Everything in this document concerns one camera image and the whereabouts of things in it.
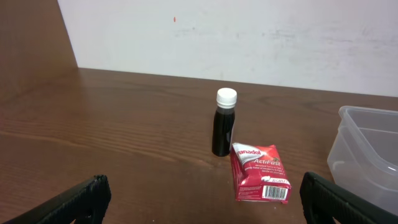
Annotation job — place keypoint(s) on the red Panadol ActiFast box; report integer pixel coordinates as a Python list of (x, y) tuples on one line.
[(258, 174)]

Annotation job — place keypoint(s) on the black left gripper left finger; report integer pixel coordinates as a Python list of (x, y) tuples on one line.
[(86, 202)]

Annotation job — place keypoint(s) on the clear plastic container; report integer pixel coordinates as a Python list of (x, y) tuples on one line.
[(363, 158)]

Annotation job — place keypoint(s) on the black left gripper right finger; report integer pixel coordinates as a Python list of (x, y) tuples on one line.
[(326, 202)]

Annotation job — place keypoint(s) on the dark bottle with white cap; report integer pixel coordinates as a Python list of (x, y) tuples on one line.
[(223, 122)]

